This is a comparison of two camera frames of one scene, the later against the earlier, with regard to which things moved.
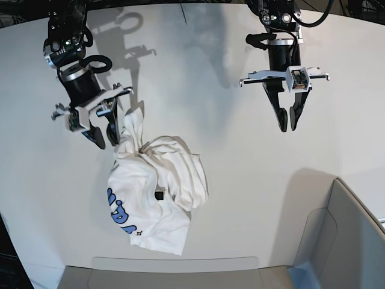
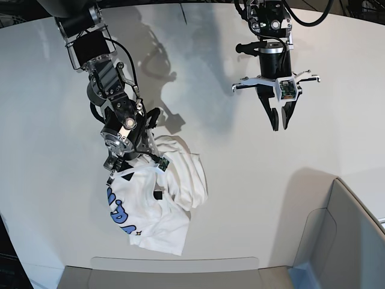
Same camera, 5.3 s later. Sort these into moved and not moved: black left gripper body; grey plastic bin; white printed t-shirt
Moved: black left gripper body
Not moved: white printed t-shirt; grey plastic bin
